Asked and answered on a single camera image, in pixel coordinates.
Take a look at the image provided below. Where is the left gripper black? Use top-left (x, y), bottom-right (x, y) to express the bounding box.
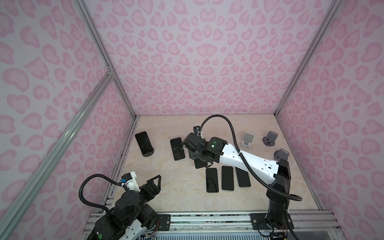
top-left (126, 174), bottom-right (161, 228)

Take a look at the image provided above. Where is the black phone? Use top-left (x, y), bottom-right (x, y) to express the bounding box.
top-left (194, 159), bottom-right (208, 169)
top-left (206, 168), bottom-right (219, 193)
top-left (135, 132), bottom-right (153, 153)
top-left (222, 166), bottom-right (234, 191)
top-left (170, 138), bottom-right (185, 161)

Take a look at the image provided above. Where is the grey phone stand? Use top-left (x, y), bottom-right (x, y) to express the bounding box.
top-left (262, 131), bottom-right (278, 147)

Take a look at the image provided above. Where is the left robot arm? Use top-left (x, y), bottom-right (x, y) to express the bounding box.
top-left (79, 172), bottom-right (162, 240)

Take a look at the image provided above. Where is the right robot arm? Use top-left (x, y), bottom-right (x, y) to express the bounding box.
top-left (182, 133), bottom-right (291, 229)

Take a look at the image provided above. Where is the white triangular phone stand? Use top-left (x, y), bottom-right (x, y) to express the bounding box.
top-left (241, 132), bottom-right (255, 148)

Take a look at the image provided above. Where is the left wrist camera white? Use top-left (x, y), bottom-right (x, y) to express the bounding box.
top-left (120, 172), bottom-right (141, 193)

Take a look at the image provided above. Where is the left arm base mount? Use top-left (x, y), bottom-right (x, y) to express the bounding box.
top-left (144, 214), bottom-right (171, 232)

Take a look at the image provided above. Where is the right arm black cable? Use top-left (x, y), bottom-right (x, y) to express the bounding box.
top-left (199, 114), bottom-right (303, 202)

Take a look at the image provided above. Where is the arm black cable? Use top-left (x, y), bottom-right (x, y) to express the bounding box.
top-left (78, 173), bottom-right (122, 212)
top-left (199, 114), bottom-right (303, 202)

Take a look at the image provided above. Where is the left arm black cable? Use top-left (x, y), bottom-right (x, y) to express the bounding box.
top-left (78, 173), bottom-right (122, 212)

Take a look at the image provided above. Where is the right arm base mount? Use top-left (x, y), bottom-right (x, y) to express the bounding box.
top-left (250, 213), bottom-right (295, 231)

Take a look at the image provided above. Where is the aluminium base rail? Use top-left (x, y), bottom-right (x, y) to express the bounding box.
top-left (80, 209), bottom-right (346, 240)

